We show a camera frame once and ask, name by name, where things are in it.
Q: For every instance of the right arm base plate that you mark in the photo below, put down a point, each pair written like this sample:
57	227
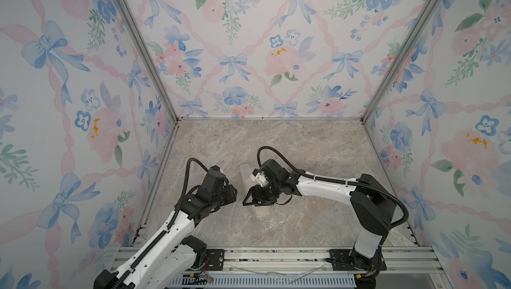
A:
350	260

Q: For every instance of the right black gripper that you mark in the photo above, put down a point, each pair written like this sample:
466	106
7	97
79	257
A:
259	196

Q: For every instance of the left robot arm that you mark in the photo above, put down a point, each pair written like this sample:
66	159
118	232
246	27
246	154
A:
172	250

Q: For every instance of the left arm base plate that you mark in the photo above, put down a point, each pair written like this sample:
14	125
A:
209	260

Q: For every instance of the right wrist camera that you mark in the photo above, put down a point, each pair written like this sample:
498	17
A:
259	178

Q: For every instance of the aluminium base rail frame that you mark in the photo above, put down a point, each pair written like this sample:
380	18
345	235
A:
407	267

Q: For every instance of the white slotted cable duct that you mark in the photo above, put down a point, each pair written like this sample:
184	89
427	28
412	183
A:
261	281

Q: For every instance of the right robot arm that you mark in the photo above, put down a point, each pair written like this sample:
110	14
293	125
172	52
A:
377	210

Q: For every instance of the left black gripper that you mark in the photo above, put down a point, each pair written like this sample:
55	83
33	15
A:
231	194

